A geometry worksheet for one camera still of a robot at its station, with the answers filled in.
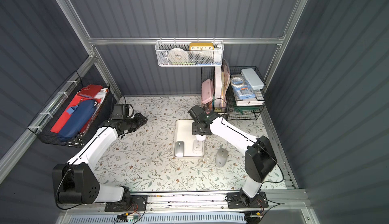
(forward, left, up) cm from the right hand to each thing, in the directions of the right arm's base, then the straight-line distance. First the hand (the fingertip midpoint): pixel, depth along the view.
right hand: (203, 132), depth 85 cm
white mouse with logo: (-5, +3, -9) cm, 11 cm away
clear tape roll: (+31, -22, +10) cm, 40 cm away
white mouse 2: (-10, -11, -11) cm, 18 cm away
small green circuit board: (-39, +33, -11) cm, 52 cm away
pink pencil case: (+33, -3, +1) cm, 33 cm away
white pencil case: (+36, -33, +10) cm, 50 cm away
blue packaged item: (+23, -26, +10) cm, 36 cm away
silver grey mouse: (-5, +15, -12) cm, 19 cm away
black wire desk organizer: (+20, -21, -3) cm, 29 cm away
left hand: (+5, +33, +4) cm, 34 cm away
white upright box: (+25, -9, +12) cm, 29 cm away
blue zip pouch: (-3, +58, +19) cm, 61 cm away
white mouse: (-4, +2, +1) cm, 4 cm away
